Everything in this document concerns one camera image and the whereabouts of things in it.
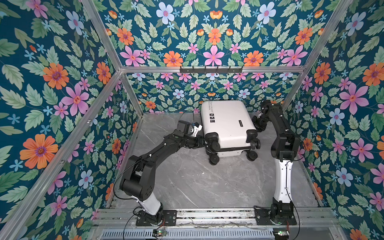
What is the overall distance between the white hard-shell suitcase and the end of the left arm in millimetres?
45

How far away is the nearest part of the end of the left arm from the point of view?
0.72 m

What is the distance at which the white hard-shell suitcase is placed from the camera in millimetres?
819
